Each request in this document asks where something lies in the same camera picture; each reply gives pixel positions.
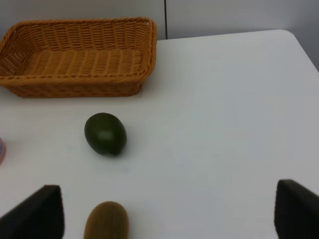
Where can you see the dark green lime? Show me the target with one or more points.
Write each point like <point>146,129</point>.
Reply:
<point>105,134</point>

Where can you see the orange wicker basket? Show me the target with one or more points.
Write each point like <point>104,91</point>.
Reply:
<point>78,57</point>

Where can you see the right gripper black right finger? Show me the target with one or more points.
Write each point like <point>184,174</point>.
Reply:
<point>296,211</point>

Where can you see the brown kiwi fruit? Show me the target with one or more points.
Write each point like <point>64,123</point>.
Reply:
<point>108,220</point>

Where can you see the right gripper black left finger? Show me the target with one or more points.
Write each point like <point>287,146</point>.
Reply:
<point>40,216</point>

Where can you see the pink bottle white cap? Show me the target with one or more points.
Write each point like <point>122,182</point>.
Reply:
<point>2,150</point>

